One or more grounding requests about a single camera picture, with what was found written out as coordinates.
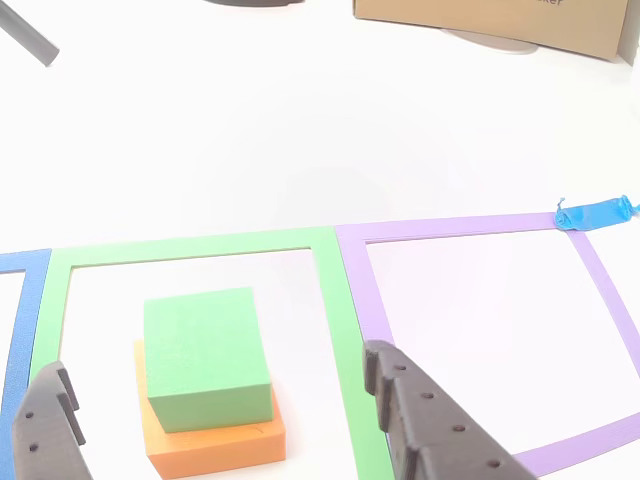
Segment green square frame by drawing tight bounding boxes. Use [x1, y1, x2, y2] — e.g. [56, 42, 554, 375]
[29, 226, 396, 480]

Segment black mesh bin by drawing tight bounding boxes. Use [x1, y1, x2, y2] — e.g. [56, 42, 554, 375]
[202, 0, 306, 8]

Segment blue tape strip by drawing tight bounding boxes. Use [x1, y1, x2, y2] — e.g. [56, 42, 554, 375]
[554, 194, 640, 233]

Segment orange square block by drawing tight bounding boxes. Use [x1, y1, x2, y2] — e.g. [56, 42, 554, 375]
[133, 339, 288, 480]

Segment blue square frame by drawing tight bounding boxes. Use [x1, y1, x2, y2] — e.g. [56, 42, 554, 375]
[0, 248, 53, 480]

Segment green cube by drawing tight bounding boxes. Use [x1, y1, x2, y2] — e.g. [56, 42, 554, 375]
[143, 286, 275, 435]

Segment brown cardboard box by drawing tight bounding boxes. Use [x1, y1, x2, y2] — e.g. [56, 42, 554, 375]
[352, 0, 632, 64]

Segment black round post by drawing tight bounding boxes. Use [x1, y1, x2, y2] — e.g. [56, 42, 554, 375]
[0, 4, 61, 68]

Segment purple square frame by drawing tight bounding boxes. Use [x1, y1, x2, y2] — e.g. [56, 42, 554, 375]
[334, 212, 640, 479]

